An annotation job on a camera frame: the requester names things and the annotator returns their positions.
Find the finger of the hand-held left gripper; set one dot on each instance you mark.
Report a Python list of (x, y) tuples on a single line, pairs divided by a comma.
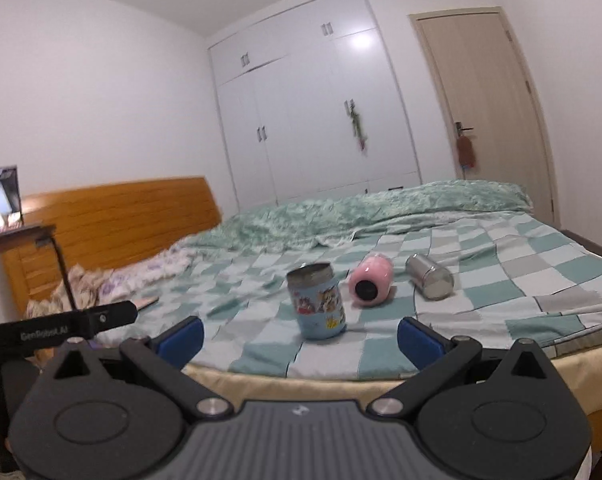
[(113, 316)]

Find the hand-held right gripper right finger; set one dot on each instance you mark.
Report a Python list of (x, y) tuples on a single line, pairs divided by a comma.
[(421, 345)]

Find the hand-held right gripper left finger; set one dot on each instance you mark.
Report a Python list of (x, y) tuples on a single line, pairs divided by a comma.
[(181, 342)]

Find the stainless steel cup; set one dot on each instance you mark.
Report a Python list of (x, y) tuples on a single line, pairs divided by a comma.
[(431, 275)]

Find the pink bottle black cap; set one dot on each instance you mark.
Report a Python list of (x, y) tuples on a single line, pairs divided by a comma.
[(373, 280)]

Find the blue cartoon print cup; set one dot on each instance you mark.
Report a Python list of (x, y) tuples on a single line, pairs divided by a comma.
[(321, 305)]

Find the pink flat object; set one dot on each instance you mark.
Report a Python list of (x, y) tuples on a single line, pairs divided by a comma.
[(147, 302)]

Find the floral pillow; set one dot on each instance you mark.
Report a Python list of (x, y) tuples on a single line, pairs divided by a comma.
[(131, 272)]

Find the checkered bed sheet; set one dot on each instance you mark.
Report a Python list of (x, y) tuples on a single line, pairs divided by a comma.
[(481, 270)]

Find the bedside table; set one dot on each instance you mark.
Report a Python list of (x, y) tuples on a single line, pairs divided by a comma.
[(16, 237)]

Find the wooden headboard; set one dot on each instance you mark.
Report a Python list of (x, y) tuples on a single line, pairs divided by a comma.
[(116, 215)]

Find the green quilt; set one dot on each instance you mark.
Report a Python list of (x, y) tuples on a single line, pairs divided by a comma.
[(356, 210)]

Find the brown hanging bag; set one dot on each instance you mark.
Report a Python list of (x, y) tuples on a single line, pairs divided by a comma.
[(466, 152)]

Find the hanging ornament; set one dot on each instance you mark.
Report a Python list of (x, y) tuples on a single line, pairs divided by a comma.
[(358, 125)]

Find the beige door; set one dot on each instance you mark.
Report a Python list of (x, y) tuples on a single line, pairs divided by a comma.
[(486, 100)]

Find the white wardrobe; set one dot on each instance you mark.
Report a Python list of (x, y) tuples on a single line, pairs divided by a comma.
[(306, 110)]

